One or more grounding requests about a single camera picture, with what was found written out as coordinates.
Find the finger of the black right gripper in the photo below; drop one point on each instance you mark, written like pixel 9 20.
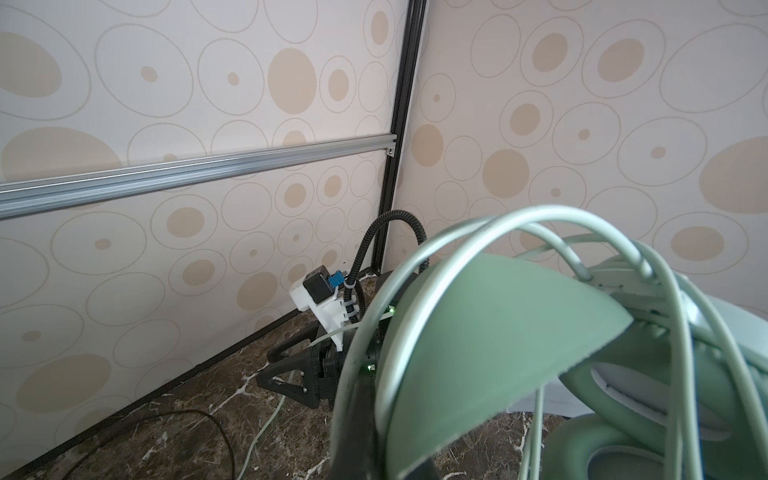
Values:
pixel 295 376
pixel 284 348

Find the mint green headphones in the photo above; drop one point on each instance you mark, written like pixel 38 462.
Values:
pixel 629 369

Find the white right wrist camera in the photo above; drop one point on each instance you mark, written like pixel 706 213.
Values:
pixel 321 292

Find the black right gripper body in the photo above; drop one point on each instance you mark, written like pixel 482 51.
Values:
pixel 335 356

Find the aluminium frame rail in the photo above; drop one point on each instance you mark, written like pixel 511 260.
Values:
pixel 23 198

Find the black right corner post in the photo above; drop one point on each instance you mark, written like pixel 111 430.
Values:
pixel 415 21

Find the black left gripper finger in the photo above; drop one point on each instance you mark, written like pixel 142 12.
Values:
pixel 357 456

